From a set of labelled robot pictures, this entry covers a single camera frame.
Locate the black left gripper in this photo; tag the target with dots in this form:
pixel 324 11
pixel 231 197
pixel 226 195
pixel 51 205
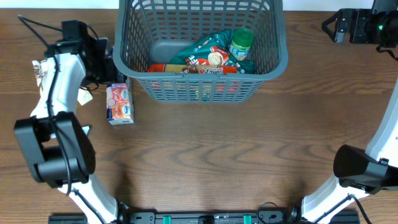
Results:
pixel 107 74

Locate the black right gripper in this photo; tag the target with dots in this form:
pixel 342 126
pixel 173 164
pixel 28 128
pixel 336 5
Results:
pixel 360 18

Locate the beige Pantree snack bag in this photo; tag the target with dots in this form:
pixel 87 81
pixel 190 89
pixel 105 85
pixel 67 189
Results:
pixel 41 71

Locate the Kleenex tissue multipack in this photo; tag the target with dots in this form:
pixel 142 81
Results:
pixel 119 103

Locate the San Remo spaghetti packet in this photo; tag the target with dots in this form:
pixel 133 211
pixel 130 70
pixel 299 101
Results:
pixel 192 69

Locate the green lid jar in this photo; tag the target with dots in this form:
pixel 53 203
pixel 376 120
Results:
pixel 241 43

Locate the green Nescafe coffee bag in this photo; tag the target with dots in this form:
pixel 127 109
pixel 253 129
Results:
pixel 213 50

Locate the small teal white packet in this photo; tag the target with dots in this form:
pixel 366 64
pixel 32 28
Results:
pixel 86 129

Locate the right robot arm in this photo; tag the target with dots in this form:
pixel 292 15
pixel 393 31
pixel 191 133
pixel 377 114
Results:
pixel 357 172

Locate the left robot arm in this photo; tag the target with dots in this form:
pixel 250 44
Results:
pixel 56 149

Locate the grey plastic basket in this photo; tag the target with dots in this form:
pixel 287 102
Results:
pixel 153 32

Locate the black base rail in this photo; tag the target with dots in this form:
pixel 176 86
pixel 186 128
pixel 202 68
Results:
pixel 268 216

